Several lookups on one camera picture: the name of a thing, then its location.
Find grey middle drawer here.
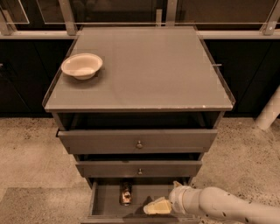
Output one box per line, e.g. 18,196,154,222
76,160,202,178

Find metal top drawer knob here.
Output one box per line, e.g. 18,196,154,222
136,140,144,149

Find grey drawer cabinet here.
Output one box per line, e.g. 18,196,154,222
42,25,236,224

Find grey top drawer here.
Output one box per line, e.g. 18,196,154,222
58,129,217,154

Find grey metal railing frame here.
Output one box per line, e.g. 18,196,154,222
1,0,280,39

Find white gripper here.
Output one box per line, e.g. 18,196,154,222
143,180,192,214

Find grey bottom drawer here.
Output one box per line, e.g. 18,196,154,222
80,178,199,224

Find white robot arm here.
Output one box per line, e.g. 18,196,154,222
143,91,280,224

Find white paper bowl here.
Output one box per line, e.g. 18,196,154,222
61,53,103,80

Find grey drawer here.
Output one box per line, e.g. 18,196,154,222
80,178,199,224
58,129,217,154
76,160,202,178

